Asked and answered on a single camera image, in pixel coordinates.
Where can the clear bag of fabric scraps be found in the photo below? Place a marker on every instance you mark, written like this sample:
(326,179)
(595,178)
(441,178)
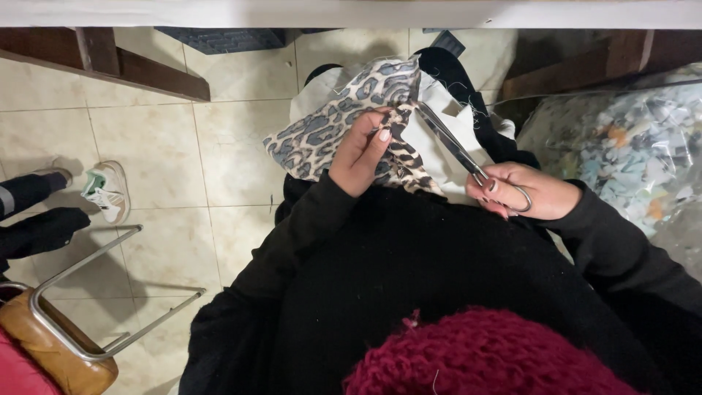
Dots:
(619,153)

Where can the white and green sneaker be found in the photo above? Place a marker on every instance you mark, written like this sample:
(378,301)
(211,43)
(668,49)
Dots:
(107,191)

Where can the person's left hand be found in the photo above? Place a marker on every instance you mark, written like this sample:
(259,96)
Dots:
(356,164)

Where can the white table edge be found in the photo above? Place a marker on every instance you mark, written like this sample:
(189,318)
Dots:
(351,14)

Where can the metal frame stool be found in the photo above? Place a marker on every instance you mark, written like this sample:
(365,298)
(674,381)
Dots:
(71,323)

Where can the black sweater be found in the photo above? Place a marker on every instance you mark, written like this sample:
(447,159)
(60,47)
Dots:
(439,291)

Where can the wooden table frame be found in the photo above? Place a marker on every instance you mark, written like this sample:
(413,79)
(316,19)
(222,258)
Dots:
(104,63)

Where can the dark red knitted scarf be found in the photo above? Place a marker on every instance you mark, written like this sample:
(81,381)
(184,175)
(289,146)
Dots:
(482,356)

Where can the white fabric piece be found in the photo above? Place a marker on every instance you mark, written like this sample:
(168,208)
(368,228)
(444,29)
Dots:
(439,137)

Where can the steel scissors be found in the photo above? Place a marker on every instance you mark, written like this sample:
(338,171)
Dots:
(466,156)

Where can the dark floor mat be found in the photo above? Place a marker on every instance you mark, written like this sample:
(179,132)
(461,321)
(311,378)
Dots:
(225,39)

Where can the leopard print fabric piece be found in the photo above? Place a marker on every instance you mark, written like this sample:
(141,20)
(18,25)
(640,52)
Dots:
(340,126)

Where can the person's right hand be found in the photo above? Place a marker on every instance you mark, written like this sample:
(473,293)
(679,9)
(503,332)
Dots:
(526,189)

